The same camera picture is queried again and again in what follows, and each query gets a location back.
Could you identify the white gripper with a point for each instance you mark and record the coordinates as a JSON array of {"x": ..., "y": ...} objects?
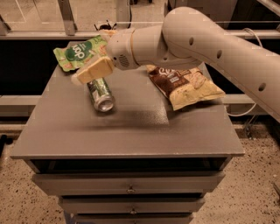
[{"x": 120, "y": 49}]

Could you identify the green soda can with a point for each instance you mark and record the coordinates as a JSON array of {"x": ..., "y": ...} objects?
[{"x": 101, "y": 96}]

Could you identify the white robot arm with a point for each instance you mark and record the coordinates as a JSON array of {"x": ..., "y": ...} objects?
[{"x": 185, "y": 39}]

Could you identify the green snack bag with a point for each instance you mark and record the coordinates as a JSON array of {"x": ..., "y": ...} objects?
[{"x": 76, "y": 56}]

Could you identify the brown and yellow chip bag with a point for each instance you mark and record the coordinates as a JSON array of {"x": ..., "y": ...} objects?
[{"x": 183, "y": 87}]

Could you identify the grey drawer cabinet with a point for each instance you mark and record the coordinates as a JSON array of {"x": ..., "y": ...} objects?
[{"x": 141, "y": 134}]

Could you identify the top grey drawer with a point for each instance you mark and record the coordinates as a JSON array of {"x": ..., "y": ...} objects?
[{"x": 90, "y": 184}]

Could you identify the grey drawer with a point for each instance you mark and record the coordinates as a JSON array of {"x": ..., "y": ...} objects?
[
  {"x": 149, "y": 218},
  {"x": 90, "y": 184},
  {"x": 132, "y": 205}
]

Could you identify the middle grey drawer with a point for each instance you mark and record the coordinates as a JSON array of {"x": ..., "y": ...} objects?
[{"x": 132, "y": 205}]

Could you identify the bottom grey drawer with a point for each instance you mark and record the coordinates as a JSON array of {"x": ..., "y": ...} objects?
[{"x": 149, "y": 218}]

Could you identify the metal window frame rail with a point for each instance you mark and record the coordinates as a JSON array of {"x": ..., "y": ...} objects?
[{"x": 80, "y": 19}]

